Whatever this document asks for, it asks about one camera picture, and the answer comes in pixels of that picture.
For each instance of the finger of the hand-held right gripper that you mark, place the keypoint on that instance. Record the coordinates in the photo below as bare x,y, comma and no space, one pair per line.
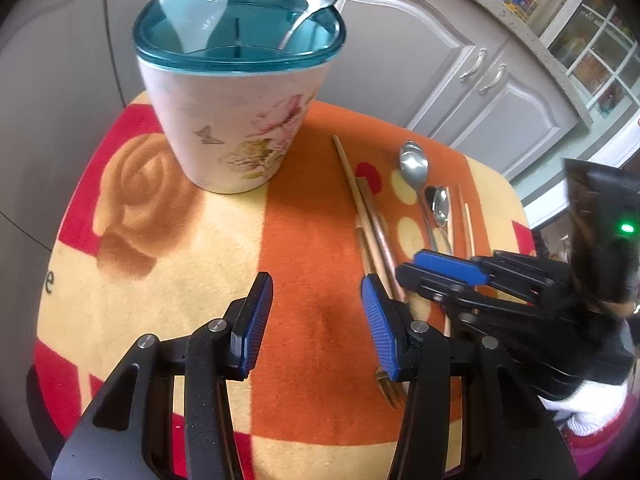
430,287
450,266

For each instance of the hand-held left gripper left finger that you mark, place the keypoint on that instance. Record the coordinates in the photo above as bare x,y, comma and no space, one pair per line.
255,330

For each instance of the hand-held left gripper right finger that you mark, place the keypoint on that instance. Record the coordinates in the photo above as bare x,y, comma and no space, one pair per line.
377,325

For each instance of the pale wooden chopstick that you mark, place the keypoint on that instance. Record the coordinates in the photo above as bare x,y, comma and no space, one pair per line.
459,200
468,230

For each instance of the small metal spoon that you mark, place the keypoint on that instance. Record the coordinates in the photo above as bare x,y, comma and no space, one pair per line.
440,207

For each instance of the bamboo chopstick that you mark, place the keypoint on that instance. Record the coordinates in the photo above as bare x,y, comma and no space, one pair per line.
365,255

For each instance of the brown wooden chopstick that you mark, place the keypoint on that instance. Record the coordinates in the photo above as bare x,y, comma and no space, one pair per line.
346,160
380,230

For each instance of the large metal spoon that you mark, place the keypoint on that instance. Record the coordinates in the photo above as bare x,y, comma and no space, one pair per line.
414,165

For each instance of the floral utensil holder teal rim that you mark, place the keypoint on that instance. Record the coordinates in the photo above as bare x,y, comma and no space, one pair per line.
225,125

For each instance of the person's right forearm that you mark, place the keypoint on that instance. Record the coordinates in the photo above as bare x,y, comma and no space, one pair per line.
595,405

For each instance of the orange red printed blanket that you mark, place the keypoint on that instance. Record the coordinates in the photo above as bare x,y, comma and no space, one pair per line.
310,240

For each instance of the white glass-door cabinet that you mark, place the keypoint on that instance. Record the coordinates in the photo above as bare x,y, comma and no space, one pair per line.
595,55

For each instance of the grey corner cabinet door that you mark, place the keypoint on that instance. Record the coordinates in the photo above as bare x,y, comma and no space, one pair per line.
50,110

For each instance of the white plastic spoon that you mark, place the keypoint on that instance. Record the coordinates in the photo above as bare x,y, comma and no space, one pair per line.
192,0

